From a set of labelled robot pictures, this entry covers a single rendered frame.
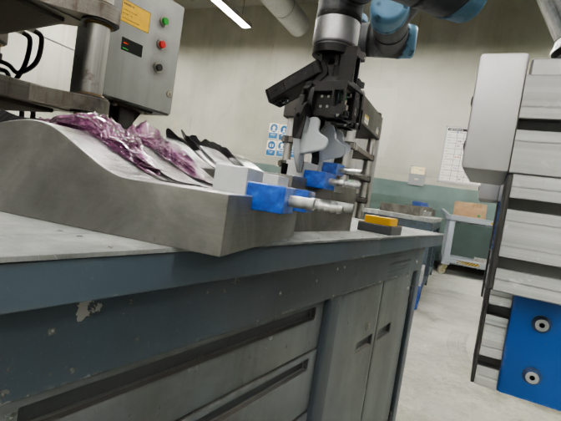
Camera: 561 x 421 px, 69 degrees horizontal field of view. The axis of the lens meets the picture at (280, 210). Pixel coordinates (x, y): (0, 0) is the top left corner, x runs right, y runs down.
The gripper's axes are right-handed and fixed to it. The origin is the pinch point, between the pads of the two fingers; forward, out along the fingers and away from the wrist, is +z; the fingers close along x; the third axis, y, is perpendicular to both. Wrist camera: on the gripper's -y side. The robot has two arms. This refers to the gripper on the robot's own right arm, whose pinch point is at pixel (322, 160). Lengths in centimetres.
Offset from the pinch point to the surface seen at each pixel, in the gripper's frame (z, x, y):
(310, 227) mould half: 14.4, -27.8, 14.4
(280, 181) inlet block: 8, -47, 20
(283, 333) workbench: 32.1, -32.6, 15.1
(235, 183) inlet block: 9, -59, 22
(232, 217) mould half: 12, -62, 25
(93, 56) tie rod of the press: -20, -26, -60
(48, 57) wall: -161, 284, -723
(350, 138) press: -58, 327, -145
